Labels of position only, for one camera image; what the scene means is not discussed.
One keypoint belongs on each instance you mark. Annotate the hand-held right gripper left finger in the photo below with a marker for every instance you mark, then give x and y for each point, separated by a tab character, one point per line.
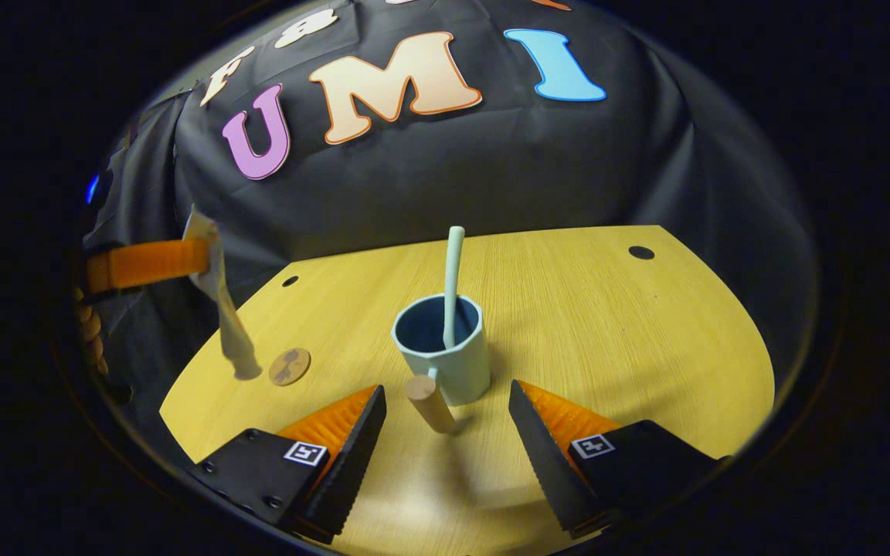
348	467

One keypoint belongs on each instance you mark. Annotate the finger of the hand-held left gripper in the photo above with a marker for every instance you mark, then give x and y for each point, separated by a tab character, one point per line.
151	262

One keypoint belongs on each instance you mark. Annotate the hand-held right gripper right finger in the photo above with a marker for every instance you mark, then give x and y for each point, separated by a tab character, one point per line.
545	463

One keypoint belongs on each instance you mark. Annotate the white and blue toothpaste tube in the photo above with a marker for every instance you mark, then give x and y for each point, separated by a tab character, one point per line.
232	332

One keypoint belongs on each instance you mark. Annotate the round wooden coaster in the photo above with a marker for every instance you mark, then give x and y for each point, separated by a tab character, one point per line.
290	367

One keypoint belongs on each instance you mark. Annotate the pale green toothbrush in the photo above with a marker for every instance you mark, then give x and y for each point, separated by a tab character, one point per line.
454	270

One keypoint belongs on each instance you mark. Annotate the wooden desktop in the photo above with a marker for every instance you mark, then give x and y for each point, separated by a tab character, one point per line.
607	324

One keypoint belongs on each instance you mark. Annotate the black backdrop cloth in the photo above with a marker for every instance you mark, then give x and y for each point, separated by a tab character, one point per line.
491	154

